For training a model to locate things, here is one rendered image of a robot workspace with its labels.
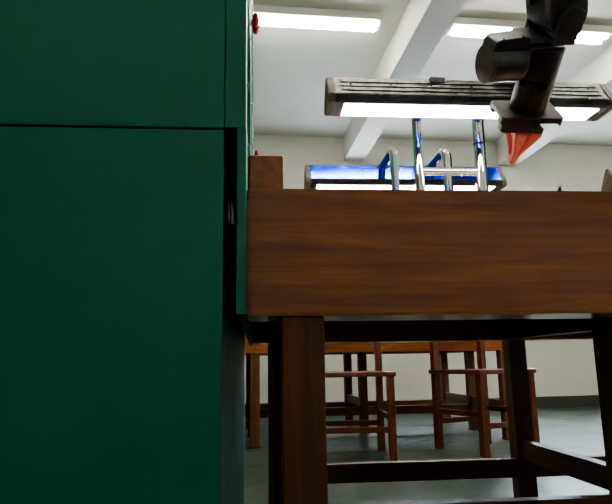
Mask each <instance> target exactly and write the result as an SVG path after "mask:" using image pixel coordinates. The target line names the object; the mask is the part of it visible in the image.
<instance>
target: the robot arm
mask: <svg viewBox="0 0 612 504"><path fill-rule="evenodd" d="M587 13H588V0H526V14H527V20H526V24H525V27H524V28H512V30H507V31H499V32H492V33H488V34H487V35H486V36H485V37H484V40H483V44H482V46H481V47H480V48H479V50H478V52H477V54H476V59H475V72H476V76H477V78H478V80H479V81H480V82H481V83H495V82H511V81H516V83H515V86H514V90H513V93H512V97H511V100H492V101H491V103H490V107H489V109H490V111H491V112H492V113H495V112H496V113H497V115H498V119H497V120H498V122H499V124H498V129H499V130H500V131H501V132H502V133H505V136H506V141H507V160H508V162H509V163H510V164H514V163H515V162H516V161H517V160H518V158H519V157H520V156H521V155H522V154H523V153H524V152H525V151H526V150H527V149H528V148H529V147H531V146H532V145H533V144H534V143H535V142H536V141H537V140H539V139H540V138H541V137H542V134H543V131H544V129H543V127H542V126H541V125H540V124H558V125H559V126H561V124H562V122H563V119H564V117H563V116H562V115H561V114H560V112H559V111H558V110H557V109H556V108H555V107H554V106H553V105H552V104H551V103H550V102H549V99H550V96H551V93H552V90H553V87H554V84H555V80H556V78H557V75H558V71H559V68H560V65H561V62H562V59H563V56H564V53H565V50H566V47H565V46H564V45H575V42H576V39H577V36H578V34H580V33H581V30H582V27H583V23H584V22H585V20H586V17H587Z"/></svg>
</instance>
